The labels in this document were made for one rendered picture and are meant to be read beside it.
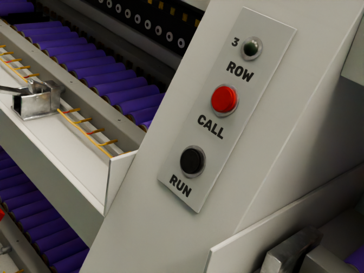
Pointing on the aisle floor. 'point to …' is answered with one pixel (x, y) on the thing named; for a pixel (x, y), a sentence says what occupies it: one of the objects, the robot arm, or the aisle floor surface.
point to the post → (293, 160)
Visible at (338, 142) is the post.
